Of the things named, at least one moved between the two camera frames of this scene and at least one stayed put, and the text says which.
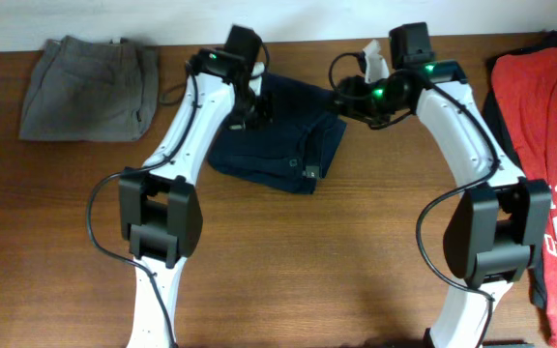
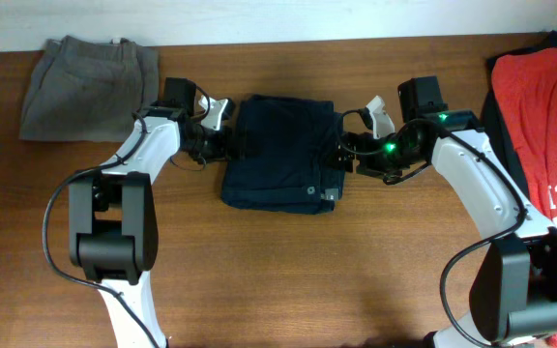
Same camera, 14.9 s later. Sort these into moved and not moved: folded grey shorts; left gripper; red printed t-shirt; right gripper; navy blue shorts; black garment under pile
Moved: left gripper; navy blue shorts; right gripper
Not moved: black garment under pile; folded grey shorts; red printed t-shirt
